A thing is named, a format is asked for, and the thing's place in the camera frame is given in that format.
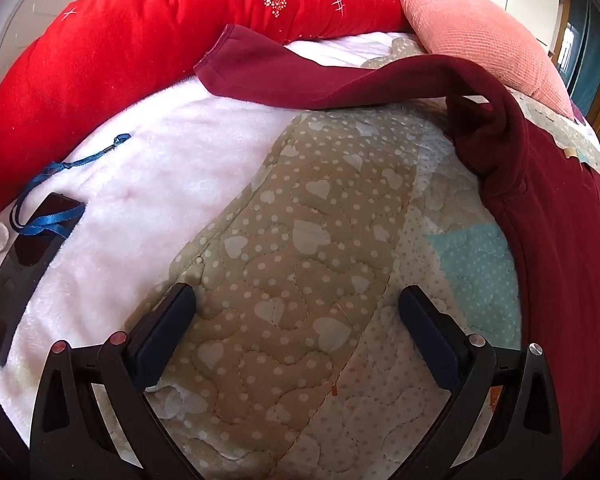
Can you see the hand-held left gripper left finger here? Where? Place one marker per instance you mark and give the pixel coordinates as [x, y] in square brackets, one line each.
[162, 332]

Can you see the white fleece blanket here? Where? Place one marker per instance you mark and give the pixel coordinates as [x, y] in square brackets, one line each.
[125, 230]

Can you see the patchwork heart print quilt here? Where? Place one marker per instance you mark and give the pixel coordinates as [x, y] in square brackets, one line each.
[300, 280]

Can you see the red floral quilt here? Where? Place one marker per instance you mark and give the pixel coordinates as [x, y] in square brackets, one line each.
[130, 55]

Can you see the dark red garment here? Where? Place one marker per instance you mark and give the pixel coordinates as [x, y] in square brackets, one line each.
[545, 220]

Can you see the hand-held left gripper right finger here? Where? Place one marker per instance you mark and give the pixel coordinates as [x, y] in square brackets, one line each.
[432, 332]

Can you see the pink pillow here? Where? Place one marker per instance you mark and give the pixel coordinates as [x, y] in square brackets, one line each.
[475, 40]

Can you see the black smartphone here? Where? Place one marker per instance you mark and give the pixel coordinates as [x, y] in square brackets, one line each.
[22, 270]

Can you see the round white headboard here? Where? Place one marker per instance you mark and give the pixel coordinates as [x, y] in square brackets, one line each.
[35, 10]

